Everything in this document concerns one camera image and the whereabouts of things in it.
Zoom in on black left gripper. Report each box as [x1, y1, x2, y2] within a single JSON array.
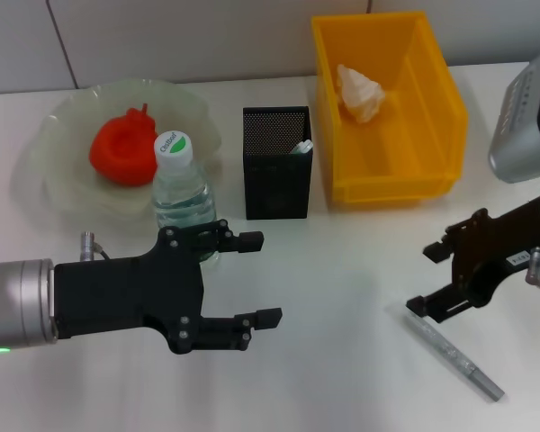
[[53, 219, 284, 356]]

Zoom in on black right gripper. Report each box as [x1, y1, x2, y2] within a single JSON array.
[[404, 197, 540, 325]]

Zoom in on grey pen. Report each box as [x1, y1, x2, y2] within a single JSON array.
[[404, 312, 506, 401]]

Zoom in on clear bottle with green label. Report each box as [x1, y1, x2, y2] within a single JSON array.
[[151, 130, 221, 266]]

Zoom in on white paper ball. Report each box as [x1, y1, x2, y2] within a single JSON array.
[[336, 63, 391, 125]]

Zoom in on black mesh pen holder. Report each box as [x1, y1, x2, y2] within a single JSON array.
[[241, 105, 315, 221]]

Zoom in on pale green glass fruit plate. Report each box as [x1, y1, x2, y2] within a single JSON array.
[[29, 76, 221, 226]]

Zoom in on yellow plastic bin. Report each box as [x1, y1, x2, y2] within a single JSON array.
[[310, 10, 470, 209]]

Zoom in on silver left gripper connector stub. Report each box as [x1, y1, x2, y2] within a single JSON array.
[[79, 231, 96, 262]]

